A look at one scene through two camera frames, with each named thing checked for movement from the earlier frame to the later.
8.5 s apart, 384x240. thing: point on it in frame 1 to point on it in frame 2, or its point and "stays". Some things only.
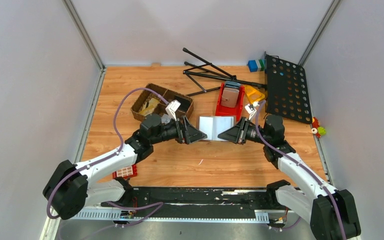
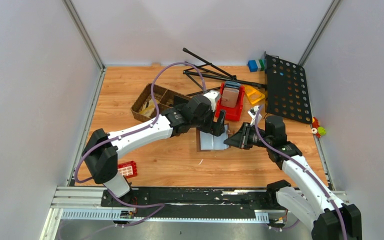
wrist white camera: [172, 107] to [213, 95]
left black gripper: [187, 133] to [216, 129]
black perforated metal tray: [287, 94] stays
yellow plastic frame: [253, 95] stays
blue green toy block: [256, 65] stays
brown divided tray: [149, 103] stays
